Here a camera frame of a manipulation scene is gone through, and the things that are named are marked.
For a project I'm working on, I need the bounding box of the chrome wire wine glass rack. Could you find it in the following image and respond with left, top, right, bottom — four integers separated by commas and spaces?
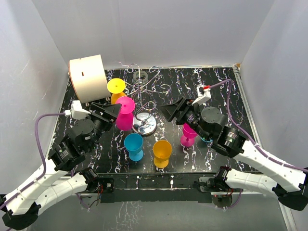
127, 64, 171, 137

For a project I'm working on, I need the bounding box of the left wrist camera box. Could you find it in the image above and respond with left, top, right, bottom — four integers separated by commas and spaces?
64, 100, 91, 120

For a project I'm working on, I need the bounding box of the white cylindrical box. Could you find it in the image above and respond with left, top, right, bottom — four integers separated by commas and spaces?
68, 54, 111, 103

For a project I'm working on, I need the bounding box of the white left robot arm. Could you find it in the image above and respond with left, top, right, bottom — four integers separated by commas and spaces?
0, 101, 121, 231

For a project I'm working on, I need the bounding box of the clear tape roll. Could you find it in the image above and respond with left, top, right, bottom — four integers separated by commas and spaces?
133, 70, 148, 82

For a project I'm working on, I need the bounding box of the blue wine glass left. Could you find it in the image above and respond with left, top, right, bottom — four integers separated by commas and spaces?
124, 133, 143, 162

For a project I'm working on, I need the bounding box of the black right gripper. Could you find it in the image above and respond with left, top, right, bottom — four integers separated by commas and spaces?
159, 97, 211, 142

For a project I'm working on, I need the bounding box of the aluminium frame rail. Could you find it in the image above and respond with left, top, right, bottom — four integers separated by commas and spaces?
232, 64, 298, 231

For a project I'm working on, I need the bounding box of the orange wine glass front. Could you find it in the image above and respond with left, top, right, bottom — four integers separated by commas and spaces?
153, 140, 172, 168

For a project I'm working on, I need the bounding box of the blue wine glass right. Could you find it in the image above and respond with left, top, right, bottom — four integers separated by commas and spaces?
200, 137, 213, 143

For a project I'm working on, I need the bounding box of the orange wine glass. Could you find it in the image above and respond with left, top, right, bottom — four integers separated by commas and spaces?
107, 78, 126, 104
153, 140, 172, 168

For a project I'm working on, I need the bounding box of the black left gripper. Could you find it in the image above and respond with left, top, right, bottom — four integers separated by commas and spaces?
86, 103, 122, 152

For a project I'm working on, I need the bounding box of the blue wine glass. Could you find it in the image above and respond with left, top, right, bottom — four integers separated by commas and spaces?
200, 137, 213, 143
124, 133, 143, 162

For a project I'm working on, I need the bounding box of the pink wine glass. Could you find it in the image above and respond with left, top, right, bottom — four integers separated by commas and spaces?
180, 124, 198, 147
116, 97, 135, 131

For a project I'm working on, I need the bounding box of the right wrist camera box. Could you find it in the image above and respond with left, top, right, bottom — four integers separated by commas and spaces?
192, 85, 211, 105

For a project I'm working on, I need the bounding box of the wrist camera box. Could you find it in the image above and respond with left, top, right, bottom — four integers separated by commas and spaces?
192, 85, 211, 105
64, 100, 91, 120

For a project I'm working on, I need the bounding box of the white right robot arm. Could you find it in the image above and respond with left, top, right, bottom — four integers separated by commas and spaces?
158, 98, 308, 211

